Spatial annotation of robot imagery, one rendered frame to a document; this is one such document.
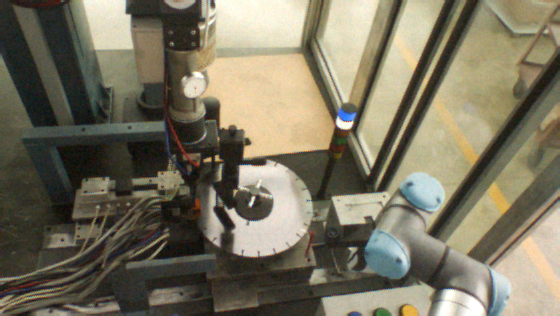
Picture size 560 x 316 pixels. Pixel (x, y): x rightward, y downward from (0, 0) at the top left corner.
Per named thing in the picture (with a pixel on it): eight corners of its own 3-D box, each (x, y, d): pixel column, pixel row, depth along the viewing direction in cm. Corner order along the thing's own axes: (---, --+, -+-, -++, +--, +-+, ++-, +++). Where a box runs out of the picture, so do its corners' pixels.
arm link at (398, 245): (434, 279, 66) (453, 228, 73) (366, 241, 69) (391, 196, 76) (416, 300, 72) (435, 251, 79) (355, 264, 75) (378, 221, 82)
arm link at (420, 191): (398, 190, 74) (414, 161, 79) (374, 221, 83) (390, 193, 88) (440, 216, 73) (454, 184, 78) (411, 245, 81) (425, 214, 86)
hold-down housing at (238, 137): (241, 177, 108) (245, 120, 93) (240, 192, 105) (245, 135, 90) (219, 176, 108) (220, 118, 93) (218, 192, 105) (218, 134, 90)
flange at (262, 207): (275, 218, 116) (276, 213, 114) (234, 220, 114) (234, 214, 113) (271, 186, 123) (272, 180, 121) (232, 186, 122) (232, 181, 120)
